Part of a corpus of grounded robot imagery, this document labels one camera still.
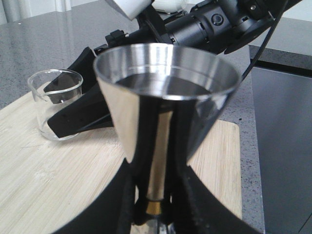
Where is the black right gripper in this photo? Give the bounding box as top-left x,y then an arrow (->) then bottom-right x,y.
94,5 -> 176,55

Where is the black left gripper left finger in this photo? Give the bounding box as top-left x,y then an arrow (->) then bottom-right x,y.
55,160 -> 135,234

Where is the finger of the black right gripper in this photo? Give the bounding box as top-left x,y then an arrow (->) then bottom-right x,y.
43,47 -> 96,104
47,91 -> 113,138

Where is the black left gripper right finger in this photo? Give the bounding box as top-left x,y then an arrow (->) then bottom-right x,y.
168,165 -> 264,234

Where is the clear glass beaker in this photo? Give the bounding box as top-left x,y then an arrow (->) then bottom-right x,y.
27,69 -> 83,141

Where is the steel double jigger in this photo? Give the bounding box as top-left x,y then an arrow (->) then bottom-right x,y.
94,43 -> 241,234

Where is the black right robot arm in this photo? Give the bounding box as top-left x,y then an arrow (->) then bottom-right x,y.
47,0 -> 297,138

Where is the wooden cutting board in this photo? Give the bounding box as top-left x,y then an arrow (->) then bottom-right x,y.
0,93 -> 242,234

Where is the black induction cooktop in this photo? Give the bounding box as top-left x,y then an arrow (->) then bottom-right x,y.
252,49 -> 312,234

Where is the white camera box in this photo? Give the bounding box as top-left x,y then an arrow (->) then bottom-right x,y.
106,0 -> 154,20

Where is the thin black cable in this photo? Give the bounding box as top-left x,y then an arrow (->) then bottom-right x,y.
240,0 -> 291,80

